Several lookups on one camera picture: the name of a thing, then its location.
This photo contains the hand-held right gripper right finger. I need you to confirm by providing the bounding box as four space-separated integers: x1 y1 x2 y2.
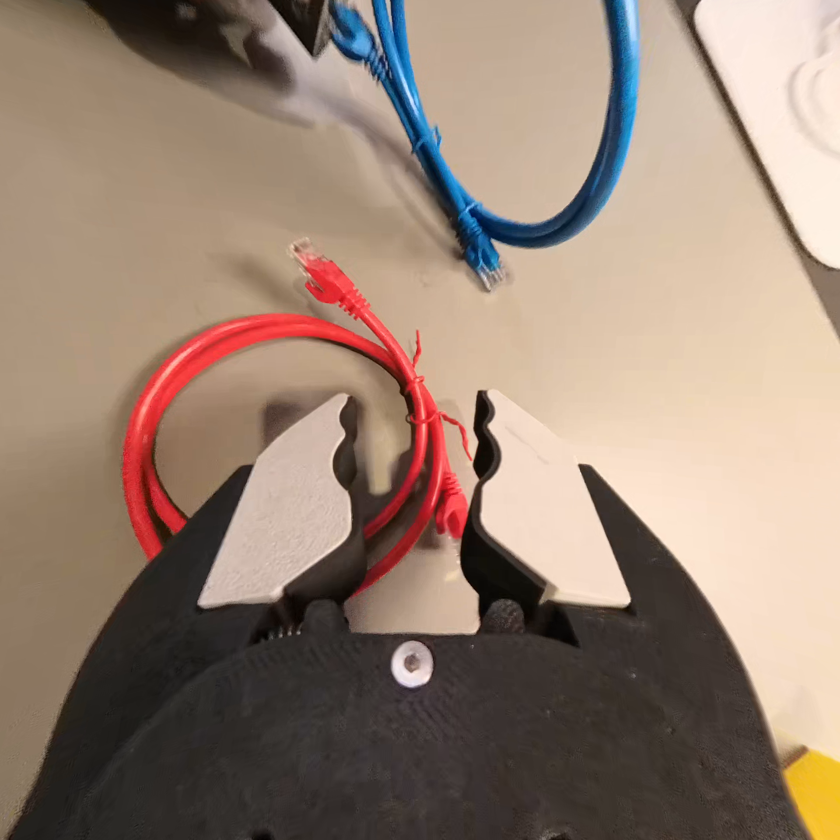
459 388 632 614

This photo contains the instruction board on white stand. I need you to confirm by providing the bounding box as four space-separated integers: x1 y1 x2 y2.
694 0 840 270

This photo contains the yellow plastic bin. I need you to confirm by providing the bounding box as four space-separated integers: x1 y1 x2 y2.
784 748 840 840

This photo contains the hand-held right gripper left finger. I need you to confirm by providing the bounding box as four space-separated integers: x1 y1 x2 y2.
197 392 368 611

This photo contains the red ethernet cable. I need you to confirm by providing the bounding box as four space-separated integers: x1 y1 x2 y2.
121 238 475 595

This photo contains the blue ethernet cable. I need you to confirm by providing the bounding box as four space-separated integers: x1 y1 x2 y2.
328 0 643 293

